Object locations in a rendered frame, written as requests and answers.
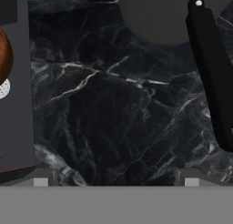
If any dark grey saucepan, black handle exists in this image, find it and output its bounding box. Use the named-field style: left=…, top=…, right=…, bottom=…
left=117, top=0, right=233, bottom=153

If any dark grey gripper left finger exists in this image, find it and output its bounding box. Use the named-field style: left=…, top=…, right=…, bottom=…
left=0, top=168, right=59, bottom=187

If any white sink drain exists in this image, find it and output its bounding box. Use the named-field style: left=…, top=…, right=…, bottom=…
left=0, top=78, right=12, bottom=100

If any brown round bowl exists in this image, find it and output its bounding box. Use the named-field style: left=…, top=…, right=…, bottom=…
left=0, top=26, right=15, bottom=87

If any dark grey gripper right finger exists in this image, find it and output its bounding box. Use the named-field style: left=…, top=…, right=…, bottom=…
left=175, top=168, right=233, bottom=187

